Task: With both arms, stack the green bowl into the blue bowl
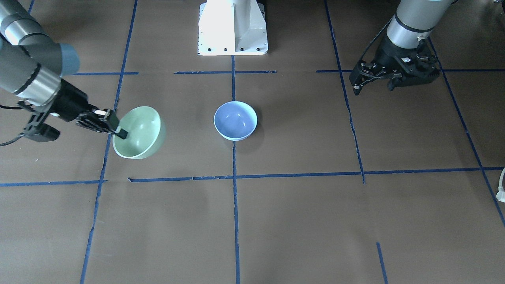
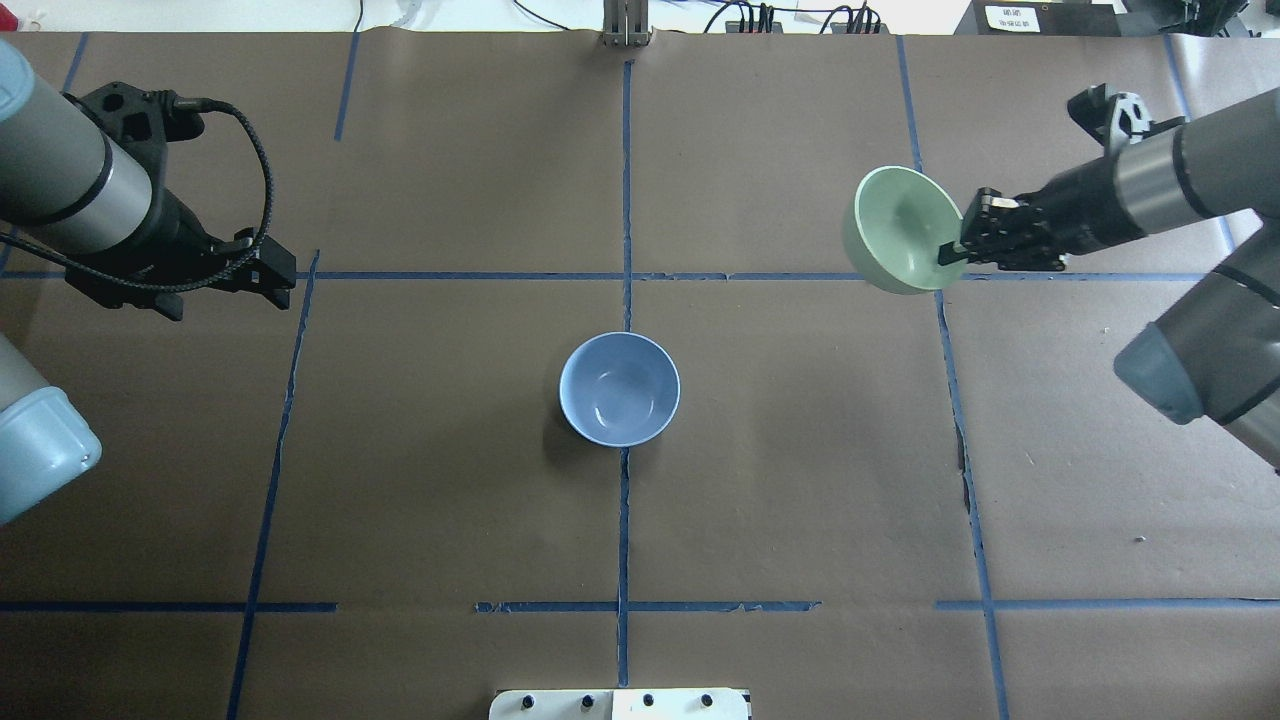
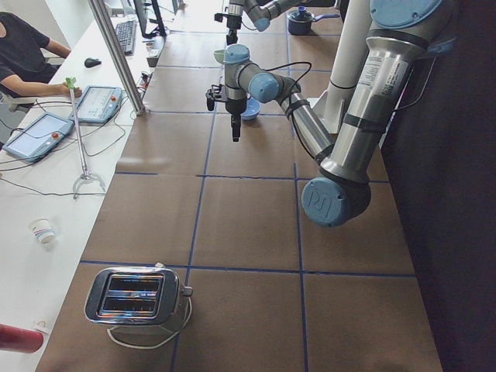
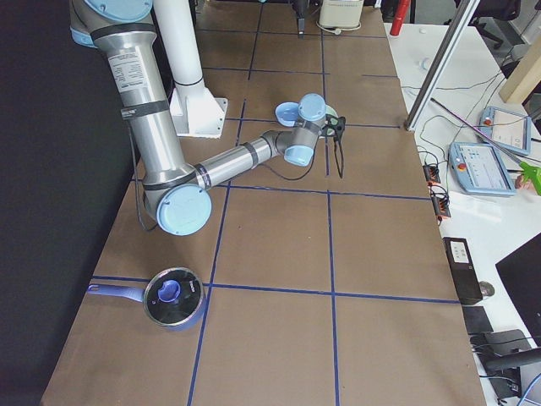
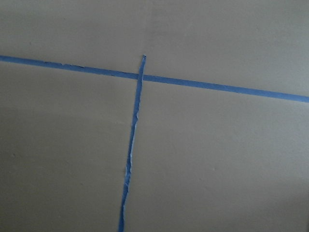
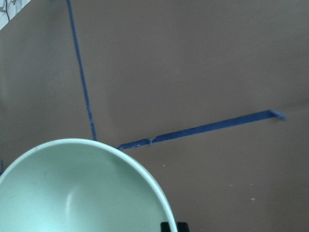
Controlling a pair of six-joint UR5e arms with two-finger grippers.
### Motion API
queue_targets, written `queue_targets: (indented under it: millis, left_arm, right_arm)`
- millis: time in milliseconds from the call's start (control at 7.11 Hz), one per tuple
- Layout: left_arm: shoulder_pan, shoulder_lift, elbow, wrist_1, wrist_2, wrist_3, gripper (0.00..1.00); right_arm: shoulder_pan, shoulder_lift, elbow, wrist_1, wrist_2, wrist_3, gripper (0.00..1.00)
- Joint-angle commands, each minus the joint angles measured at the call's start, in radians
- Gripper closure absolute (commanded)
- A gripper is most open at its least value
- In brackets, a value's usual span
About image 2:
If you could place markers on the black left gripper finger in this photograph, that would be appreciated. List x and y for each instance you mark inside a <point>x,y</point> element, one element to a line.
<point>270,272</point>

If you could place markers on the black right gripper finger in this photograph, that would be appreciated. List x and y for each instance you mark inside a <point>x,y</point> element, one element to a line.
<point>954,252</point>

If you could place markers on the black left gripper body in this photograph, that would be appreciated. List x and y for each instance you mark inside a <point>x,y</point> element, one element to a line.
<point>168,232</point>

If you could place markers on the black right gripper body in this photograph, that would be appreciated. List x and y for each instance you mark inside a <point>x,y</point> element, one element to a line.
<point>1078,204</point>

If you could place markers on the green bowl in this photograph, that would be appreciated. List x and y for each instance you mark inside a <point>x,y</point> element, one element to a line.
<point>894,228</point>

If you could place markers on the blue bowl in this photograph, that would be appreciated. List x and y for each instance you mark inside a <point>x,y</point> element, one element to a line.
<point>619,389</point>

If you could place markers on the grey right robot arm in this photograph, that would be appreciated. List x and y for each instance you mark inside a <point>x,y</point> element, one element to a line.
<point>1212,353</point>

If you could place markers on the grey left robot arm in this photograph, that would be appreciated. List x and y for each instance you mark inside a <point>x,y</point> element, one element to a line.
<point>83,187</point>

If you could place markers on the black box with label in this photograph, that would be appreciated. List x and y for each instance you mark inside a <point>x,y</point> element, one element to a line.
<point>1041,18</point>

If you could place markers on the black power strip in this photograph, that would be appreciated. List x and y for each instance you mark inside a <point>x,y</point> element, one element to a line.
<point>769,19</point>

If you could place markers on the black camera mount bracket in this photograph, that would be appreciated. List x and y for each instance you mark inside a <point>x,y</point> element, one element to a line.
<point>1116,119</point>
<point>142,123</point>

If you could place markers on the black camera mount bracket left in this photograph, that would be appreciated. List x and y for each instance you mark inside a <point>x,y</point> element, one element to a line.
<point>142,123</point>

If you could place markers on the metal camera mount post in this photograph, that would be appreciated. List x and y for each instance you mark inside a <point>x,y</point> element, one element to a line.
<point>626,23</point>

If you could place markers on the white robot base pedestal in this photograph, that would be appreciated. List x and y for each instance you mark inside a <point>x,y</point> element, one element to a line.
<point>623,703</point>

